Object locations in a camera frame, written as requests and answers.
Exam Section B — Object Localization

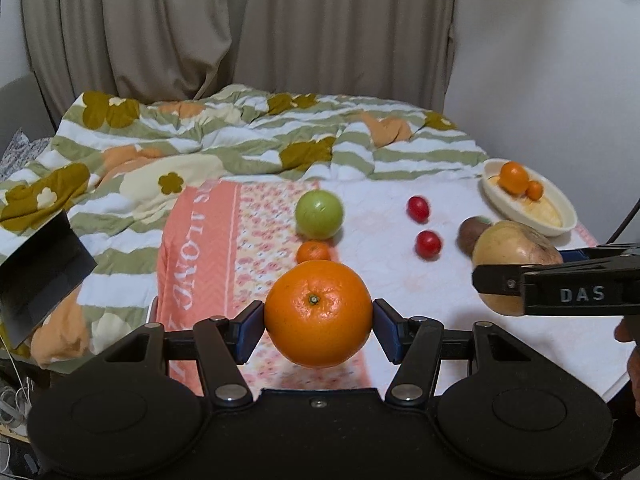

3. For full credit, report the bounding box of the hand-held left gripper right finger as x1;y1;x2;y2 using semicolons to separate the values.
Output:
372;298;541;406

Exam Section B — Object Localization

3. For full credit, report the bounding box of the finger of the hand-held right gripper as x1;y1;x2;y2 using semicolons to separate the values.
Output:
560;243;640;264
472;262;524;297

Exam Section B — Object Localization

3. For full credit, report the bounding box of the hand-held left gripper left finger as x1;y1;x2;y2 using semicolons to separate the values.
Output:
102;300;265;408

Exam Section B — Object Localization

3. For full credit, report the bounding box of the yellow red apple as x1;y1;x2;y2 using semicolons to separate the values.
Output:
471;220;565;317

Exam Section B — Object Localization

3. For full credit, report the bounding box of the brown kiwi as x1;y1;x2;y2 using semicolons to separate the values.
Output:
457;216;493;256

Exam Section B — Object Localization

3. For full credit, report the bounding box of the large orange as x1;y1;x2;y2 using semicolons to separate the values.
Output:
264;259;374;368

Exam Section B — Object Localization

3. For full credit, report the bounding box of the white oval bowl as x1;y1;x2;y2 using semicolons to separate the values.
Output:
481;158;579;237

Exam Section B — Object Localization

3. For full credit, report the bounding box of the red cherry tomato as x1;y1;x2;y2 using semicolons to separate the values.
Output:
406;196;431;224
415;230;442;259

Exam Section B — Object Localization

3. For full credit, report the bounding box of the small tangerine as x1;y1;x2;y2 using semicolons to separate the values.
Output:
296;241;333;265

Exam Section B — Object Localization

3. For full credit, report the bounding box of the green apple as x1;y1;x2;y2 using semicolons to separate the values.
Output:
294;190;345;240

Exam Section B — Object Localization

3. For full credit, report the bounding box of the person's right hand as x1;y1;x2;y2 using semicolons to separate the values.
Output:
615;317;640;413

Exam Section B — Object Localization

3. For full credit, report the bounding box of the pink floral bordered cloth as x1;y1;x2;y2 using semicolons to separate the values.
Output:
150;176;632;403

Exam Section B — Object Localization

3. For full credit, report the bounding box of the medium orange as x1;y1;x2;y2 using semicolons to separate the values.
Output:
498;161;530;196

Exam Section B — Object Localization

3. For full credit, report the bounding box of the striped floral blanket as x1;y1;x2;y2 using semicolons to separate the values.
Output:
0;84;490;368

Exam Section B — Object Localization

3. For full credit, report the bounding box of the black flat device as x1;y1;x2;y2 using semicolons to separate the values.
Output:
0;210;98;348

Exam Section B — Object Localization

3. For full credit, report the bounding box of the grey patterned cloth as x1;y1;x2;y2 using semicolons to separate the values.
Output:
0;127;53;181

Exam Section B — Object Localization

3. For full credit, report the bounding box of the beige curtain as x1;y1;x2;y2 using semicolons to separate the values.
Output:
20;0;461;118

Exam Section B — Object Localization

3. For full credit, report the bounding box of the grey padded headboard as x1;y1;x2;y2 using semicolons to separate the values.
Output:
0;72;60;148

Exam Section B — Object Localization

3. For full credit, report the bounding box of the black cable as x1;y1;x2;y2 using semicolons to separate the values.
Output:
606;195;640;247

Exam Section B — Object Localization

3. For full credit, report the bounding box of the tangle of white cables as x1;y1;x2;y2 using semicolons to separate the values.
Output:
0;345;38;441

